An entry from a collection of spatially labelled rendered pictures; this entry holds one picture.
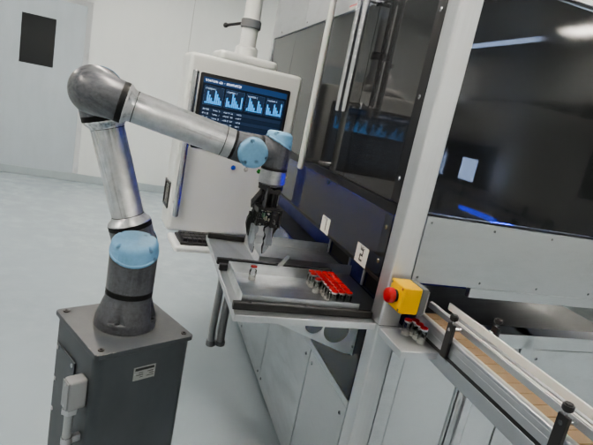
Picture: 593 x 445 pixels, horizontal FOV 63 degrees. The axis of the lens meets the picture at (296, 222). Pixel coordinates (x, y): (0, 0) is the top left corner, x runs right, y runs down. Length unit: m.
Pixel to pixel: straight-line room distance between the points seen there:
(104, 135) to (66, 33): 5.44
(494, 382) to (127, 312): 0.86
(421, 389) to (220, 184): 1.19
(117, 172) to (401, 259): 0.78
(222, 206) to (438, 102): 1.20
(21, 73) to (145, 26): 1.54
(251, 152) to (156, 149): 5.55
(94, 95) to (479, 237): 1.04
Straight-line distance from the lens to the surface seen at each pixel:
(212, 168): 2.15
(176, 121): 1.20
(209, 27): 6.74
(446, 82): 1.31
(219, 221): 2.21
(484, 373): 1.21
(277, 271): 1.58
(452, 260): 1.42
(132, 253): 1.24
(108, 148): 1.34
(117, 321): 1.31
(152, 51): 6.68
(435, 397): 1.62
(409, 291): 1.27
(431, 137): 1.30
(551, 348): 1.79
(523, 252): 1.56
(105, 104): 1.20
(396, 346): 1.31
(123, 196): 1.35
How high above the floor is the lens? 1.40
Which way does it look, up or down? 13 degrees down
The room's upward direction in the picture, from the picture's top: 12 degrees clockwise
